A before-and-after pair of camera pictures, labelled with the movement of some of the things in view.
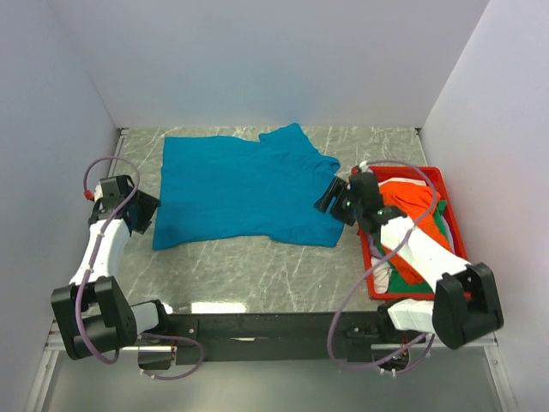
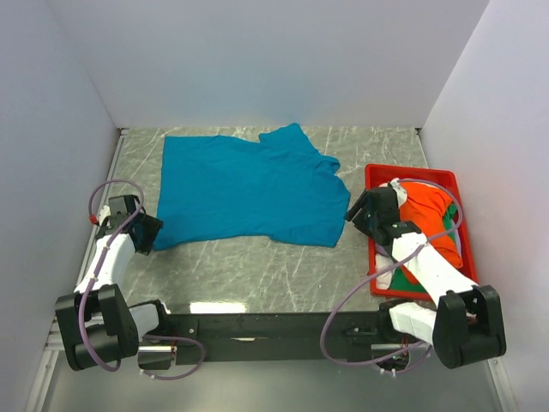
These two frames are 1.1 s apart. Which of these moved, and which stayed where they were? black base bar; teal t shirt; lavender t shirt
Moved: lavender t shirt
Stayed: black base bar; teal t shirt
